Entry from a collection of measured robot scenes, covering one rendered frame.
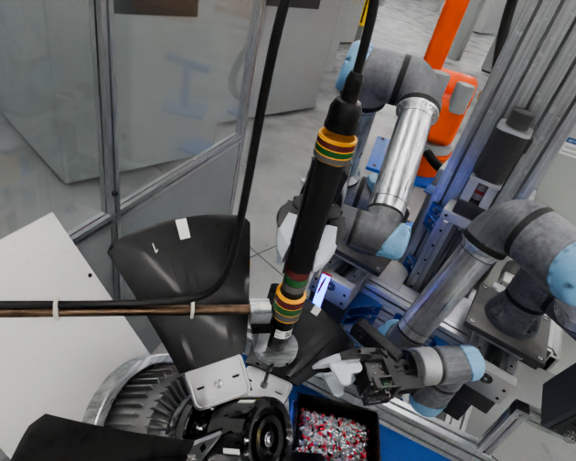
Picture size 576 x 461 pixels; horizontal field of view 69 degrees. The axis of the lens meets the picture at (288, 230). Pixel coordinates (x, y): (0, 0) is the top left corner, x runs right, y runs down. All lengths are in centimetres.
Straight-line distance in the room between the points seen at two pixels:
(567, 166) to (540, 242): 155
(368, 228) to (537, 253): 30
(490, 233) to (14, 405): 85
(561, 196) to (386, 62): 160
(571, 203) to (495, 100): 124
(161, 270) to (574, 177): 208
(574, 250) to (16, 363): 90
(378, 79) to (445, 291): 49
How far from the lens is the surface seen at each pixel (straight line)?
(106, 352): 83
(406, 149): 91
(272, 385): 78
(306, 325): 89
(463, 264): 95
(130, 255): 67
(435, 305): 99
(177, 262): 67
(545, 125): 133
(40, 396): 78
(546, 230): 87
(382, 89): 102
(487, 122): 134
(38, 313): 61
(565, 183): 243
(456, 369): 94
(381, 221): 82
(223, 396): 70
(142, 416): 75
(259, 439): 68
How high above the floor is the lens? 183
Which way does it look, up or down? 35 degrees down
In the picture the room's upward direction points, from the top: 14 degrees clockwise
